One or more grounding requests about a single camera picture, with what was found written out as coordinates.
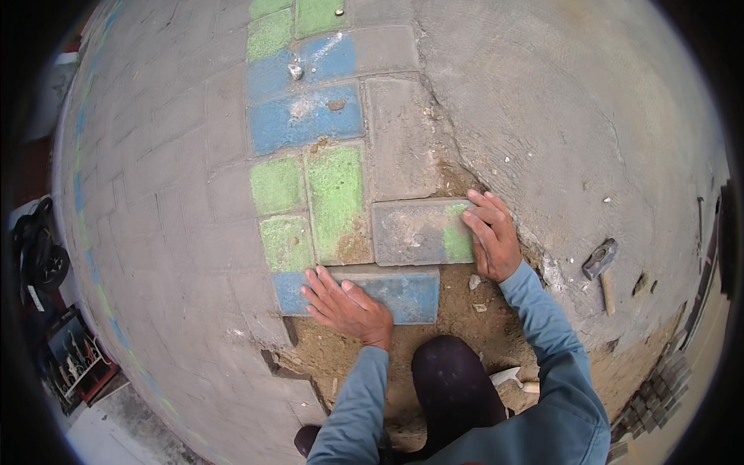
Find red crate with bottles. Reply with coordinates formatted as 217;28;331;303
40;305;121;415

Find black stroller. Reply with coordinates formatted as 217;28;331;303
12;197;71;304

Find person's legs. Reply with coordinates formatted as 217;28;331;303
293;335;516;465

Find grey paving brick green patch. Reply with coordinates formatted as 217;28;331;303
371;198;479;267

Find stack of grey paving bricks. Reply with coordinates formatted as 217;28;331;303
607;348;696;461

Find hammer with wooden handle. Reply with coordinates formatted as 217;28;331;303
582;238;619;317

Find person's left hand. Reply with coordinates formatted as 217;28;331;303
300;266;394;352

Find person's body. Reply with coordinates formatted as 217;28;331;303
401;355;612;465

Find person's right hand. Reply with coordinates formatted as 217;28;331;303
461;190;523;284

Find metal trowel with wooden handle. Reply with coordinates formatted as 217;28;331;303
489;366;542;395

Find blue painted paving brick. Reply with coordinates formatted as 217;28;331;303
272;265;441;326

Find white flat board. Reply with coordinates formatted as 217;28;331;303
64;401;155;465

